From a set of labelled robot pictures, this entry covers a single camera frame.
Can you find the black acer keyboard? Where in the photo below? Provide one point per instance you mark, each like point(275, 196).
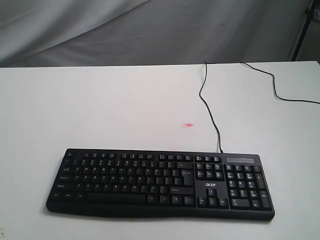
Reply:
point(155, 184)

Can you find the black tripod stand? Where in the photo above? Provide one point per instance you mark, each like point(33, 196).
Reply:
point(309, 16)

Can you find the grey backdrop cloth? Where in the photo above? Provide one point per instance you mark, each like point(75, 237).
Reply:
point(53, 33)

